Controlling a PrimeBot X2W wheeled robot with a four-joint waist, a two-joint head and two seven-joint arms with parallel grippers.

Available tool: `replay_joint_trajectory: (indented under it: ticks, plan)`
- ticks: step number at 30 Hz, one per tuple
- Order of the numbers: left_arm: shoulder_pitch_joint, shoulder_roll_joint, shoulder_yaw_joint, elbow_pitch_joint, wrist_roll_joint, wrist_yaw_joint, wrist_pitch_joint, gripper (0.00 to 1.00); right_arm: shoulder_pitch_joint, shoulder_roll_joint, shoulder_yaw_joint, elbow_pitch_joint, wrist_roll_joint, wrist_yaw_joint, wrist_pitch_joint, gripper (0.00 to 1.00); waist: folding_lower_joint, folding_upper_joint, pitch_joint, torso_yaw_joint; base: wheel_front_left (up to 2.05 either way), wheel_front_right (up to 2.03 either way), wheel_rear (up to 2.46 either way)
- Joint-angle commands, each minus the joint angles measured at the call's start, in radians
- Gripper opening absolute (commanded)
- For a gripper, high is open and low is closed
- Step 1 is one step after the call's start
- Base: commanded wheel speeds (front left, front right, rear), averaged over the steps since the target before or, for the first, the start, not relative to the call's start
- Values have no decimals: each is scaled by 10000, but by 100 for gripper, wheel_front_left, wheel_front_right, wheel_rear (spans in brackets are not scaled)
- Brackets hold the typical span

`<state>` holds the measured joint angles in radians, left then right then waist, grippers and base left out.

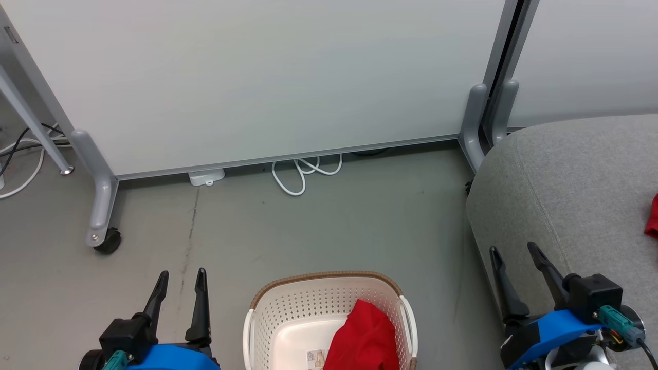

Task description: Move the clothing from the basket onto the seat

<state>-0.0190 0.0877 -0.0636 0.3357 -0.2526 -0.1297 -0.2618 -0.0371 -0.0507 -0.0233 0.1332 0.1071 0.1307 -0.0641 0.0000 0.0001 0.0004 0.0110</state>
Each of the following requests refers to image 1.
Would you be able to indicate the teal left camera connector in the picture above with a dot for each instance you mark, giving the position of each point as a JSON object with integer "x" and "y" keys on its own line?
{"x": 115, "y": 361}

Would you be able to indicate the teal camera connector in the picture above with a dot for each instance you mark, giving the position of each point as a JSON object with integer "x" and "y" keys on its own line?
{"x": 115, "y": 361}
{"x": 619, "y": 321}

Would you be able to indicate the large white partition board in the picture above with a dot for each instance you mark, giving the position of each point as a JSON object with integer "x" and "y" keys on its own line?
{"x": 257, "y": 77}

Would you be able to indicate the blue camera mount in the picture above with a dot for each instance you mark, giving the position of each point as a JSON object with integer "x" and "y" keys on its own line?
{"x": 169, "y": 358}
{"x": 558, "y": 329}

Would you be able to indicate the plain red garment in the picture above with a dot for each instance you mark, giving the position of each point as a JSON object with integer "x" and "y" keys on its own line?
{"x": 365, "y": 339}

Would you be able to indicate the red garment with white trim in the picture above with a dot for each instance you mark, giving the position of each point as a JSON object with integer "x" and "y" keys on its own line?
{"x": 653, "y": 218}

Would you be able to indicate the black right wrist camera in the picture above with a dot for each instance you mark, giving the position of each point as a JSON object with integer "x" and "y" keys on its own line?
{"x": 591, "y": 295}

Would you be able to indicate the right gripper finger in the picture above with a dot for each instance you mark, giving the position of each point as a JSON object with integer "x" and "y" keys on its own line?
{"x": 550, "y": 272}
{"x": 509, "y": 293}

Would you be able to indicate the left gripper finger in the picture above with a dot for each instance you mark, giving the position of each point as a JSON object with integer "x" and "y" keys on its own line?
{"x": 158, "y": 303}
{"x": 201, "y": 308}

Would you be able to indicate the grey fabric sofa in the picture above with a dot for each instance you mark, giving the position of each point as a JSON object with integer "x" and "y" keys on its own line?
{"x": 565, "y": 195}

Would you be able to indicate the small black caster wheel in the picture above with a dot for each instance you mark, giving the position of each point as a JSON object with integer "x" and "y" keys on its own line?
{"x": 468, "y": 188}

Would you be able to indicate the blue right camera mount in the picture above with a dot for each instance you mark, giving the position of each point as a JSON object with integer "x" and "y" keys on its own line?
{"x": 558, "y": 329}

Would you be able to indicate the grey metal table leg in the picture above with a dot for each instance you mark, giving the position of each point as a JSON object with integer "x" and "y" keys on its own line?
{"x": 33, "y": 128}

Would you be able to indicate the paper label sticker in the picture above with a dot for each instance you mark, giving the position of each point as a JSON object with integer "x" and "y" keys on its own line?
{"x": 316, "y": 358}

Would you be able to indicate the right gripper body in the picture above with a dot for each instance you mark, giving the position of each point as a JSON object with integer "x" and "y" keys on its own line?
{"x": 516, "y": 336}

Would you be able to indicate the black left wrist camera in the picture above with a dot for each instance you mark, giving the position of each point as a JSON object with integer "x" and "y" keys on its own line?
{"x": 126, "y": 334}

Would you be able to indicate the white power adapter box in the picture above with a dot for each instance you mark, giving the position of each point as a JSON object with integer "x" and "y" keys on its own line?
{"x": 206, "y": 177}

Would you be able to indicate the blue left camera mount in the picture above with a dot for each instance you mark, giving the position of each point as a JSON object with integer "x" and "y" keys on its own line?
{"x": 169, "y": 358}

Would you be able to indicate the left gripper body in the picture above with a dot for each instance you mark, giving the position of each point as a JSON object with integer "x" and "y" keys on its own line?
{"x": 205, "y": 348}

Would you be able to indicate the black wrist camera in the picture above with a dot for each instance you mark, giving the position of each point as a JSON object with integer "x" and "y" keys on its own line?
{"x": 591, "y": 295}
{"x": 126, "y": 334}

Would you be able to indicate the cream plastic laundry basket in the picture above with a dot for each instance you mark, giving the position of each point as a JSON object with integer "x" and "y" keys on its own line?
{"x": 308, "y": 303}

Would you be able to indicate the grey partition foot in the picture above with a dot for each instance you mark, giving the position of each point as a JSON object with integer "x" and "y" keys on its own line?
{"x": 505, "y": 110}
{"x": 473, "y": 128}
{"x": 102, "y": 205}

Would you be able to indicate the teal right camera connector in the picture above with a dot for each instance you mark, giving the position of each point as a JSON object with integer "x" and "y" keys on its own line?
{"x": 619, "y": 321}

